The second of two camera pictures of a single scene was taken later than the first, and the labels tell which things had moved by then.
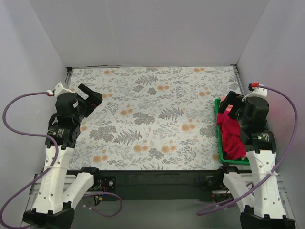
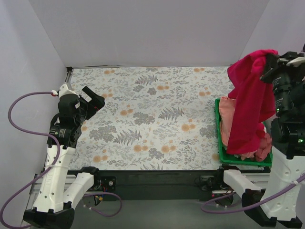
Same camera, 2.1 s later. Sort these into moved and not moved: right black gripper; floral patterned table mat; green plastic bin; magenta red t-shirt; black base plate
Moved: right black gripper; magenta red t-shirt
Not moved: black base plate; floral patterned table mat; green plastic bin
